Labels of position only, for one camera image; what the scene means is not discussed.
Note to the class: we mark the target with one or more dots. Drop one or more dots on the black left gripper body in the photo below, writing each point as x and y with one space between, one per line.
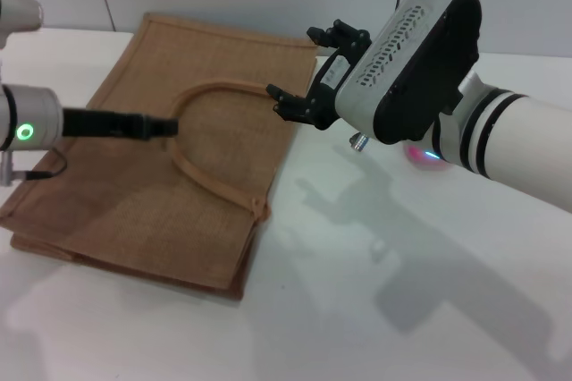
103 124

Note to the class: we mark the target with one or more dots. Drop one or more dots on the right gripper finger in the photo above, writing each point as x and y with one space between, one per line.
344 36
292 106

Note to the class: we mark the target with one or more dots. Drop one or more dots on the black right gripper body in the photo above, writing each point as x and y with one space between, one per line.
324 104

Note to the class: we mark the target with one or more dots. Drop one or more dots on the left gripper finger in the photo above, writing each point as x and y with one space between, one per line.
163 122
163 132

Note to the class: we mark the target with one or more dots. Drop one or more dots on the brown jute handbag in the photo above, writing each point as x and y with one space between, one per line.
223 166

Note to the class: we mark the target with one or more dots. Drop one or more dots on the pink peach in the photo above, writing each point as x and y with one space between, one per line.
418 158

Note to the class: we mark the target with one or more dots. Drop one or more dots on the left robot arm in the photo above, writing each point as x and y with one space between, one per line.
31 117

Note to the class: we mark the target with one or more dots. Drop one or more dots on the left wrist camera housing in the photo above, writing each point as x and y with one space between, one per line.
20 10

